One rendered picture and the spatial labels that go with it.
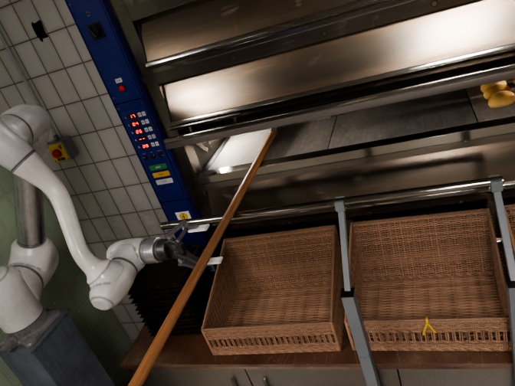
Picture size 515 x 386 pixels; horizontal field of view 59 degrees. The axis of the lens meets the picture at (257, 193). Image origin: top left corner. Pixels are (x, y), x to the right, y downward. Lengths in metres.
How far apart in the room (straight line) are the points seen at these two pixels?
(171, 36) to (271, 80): 0.43
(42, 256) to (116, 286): 0.51
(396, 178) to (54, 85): 1.54
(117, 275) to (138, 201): 0.83
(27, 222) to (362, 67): 1.37
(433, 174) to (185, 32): 1.12
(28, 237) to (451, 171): 1.65
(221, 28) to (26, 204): 0.98
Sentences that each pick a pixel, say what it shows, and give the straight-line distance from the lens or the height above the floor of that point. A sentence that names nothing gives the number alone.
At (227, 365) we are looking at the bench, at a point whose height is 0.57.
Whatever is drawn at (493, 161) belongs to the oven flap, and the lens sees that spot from 1.95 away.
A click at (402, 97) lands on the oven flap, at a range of 1.65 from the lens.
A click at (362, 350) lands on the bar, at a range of 1.69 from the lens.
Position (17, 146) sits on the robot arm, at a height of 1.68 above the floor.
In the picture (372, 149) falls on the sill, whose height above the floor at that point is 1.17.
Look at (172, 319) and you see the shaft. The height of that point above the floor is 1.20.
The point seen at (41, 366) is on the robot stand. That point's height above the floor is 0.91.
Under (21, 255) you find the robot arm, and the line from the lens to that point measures 1.99.
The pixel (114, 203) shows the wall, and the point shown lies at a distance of 2.43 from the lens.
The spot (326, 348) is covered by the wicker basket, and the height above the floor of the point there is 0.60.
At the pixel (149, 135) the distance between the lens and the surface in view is 2.09.
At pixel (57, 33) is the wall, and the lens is 2.18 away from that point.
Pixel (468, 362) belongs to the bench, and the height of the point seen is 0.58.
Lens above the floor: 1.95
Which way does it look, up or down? 26 degrees down
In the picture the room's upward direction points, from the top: 19 degrees counter-clockwise
